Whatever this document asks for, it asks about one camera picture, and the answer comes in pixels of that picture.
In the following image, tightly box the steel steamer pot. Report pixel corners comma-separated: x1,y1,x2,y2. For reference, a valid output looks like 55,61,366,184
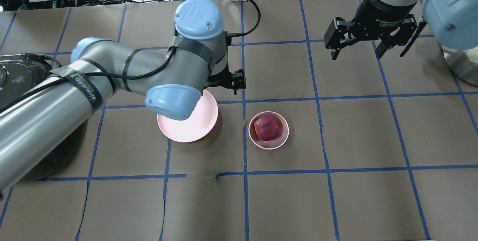
442,47,478,86

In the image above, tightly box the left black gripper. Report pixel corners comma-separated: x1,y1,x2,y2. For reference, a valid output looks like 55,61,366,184
205,59,246,95

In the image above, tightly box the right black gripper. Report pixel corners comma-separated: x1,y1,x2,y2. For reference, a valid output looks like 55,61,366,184
324,0,417,60

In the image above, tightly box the pink plate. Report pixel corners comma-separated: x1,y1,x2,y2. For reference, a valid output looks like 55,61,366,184
157,90,219,143

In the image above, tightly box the dark grey rice cooker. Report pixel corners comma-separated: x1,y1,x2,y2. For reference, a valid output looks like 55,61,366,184
0,53,65,182

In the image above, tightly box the white steamed bun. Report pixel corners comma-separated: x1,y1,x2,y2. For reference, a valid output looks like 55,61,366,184
465,47,478,64

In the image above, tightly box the red apple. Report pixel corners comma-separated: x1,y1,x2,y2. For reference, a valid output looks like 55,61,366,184
253,115,282,141

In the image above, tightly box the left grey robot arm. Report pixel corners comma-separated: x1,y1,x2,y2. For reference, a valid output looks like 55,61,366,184
0,0,249,197

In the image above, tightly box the pink bowl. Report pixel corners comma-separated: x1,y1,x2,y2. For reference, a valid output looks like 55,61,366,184
247,111,290,150

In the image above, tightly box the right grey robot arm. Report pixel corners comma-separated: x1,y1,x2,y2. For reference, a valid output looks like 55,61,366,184
324,0,478,60

